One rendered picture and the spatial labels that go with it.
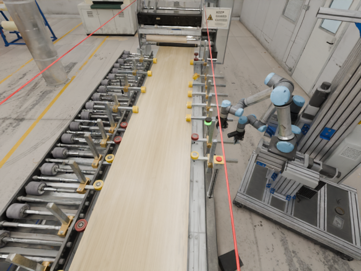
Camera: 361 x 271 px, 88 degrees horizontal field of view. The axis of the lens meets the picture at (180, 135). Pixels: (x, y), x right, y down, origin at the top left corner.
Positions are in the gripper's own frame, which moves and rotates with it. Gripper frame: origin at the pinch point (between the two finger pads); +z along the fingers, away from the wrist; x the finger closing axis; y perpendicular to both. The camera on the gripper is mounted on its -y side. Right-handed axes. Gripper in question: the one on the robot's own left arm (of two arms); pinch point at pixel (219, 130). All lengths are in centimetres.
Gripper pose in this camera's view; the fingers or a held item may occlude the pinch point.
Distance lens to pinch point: 190.7
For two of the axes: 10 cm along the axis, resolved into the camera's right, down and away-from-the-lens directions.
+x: 9.6, -1.9, 2.2
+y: 2.9, 6.6, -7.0
